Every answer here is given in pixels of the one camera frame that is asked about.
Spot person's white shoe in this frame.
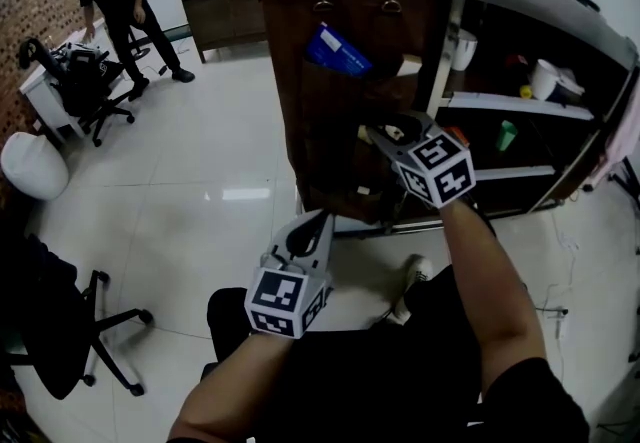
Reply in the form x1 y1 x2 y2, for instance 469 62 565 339
391 253 434 326

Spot white round container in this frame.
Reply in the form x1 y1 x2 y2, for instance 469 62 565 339
530 58 586 105

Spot dark wooden cabinet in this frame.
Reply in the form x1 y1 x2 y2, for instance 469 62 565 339
179 0 269 65

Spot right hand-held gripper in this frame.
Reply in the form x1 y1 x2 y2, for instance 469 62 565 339
357 110 477 209

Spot white power strip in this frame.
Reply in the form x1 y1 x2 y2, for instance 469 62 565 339
536 305 570 341

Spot white desk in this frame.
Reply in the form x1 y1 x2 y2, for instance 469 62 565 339
18 18 127 148

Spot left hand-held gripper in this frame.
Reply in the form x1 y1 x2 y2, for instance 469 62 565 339
243 209 335 340

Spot person's black trousers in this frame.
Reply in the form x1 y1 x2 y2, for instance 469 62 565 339
206 264 484 443

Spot person's black shirt sleeve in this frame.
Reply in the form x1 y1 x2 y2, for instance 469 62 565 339
478 357 592 443

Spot white bean bag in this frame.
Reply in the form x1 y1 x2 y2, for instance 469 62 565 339
0 131 70 203

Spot person's right forearm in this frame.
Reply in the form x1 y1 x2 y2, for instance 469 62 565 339
438 199 547 398

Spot blue item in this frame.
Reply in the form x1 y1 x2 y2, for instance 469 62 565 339
305 22 374 80

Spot pink cloth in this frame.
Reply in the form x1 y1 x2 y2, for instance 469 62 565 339
588 93 640 185

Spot white cup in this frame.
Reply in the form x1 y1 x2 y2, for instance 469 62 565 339
451 28 479 73

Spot green cup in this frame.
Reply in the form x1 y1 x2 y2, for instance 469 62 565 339
495 119 519 154

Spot person's left forearm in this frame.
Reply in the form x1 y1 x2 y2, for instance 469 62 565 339
167 330 301 443

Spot black office chair with bags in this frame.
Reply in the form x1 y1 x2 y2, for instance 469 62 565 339
48 41 137 148

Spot black headset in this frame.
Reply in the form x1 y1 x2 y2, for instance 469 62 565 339
18 37 53 71

